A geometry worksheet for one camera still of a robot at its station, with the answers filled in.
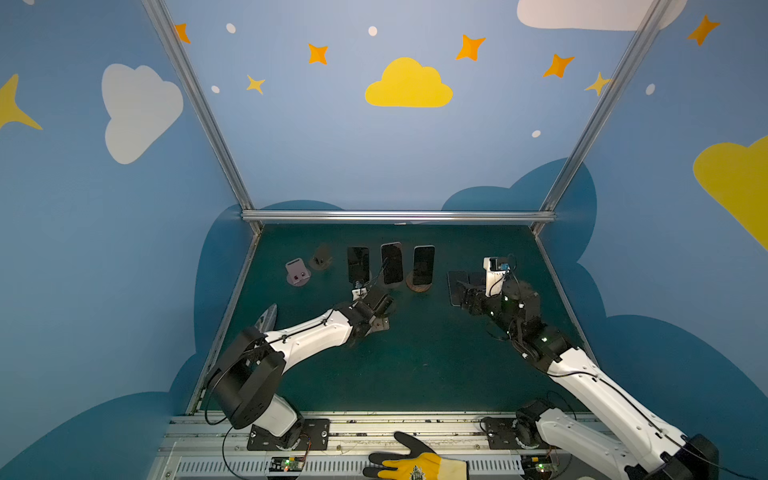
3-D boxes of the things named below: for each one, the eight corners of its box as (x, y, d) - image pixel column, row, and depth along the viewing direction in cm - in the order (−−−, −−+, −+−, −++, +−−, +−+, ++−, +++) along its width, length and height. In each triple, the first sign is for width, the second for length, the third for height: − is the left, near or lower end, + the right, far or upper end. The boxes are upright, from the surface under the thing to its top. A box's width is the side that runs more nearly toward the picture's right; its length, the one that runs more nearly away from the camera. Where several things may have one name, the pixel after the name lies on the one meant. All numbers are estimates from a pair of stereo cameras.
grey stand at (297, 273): (294, 291, 105) (287, 275, 97) (288, 281, 107) (281, 265, 100) (311, 282, 107) (306, 266, 100) (305, 273, 110) (299, 257, 103)
